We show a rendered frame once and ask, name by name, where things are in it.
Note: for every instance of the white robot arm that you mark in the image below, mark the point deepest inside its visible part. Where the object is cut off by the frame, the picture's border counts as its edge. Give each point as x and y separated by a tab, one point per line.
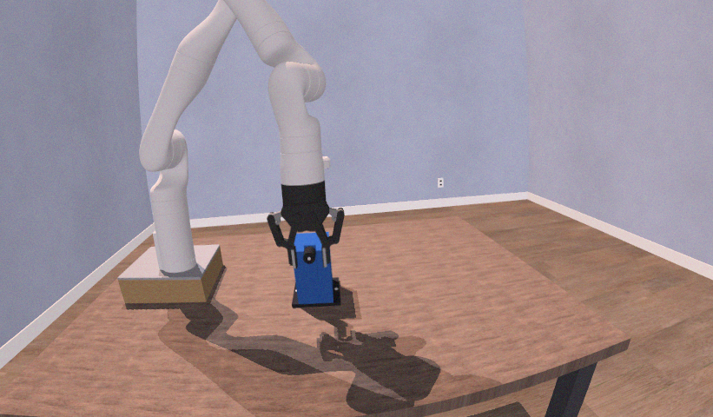
289	84

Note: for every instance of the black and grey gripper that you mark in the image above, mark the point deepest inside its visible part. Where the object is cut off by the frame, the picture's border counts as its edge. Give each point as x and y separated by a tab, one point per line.
307	217

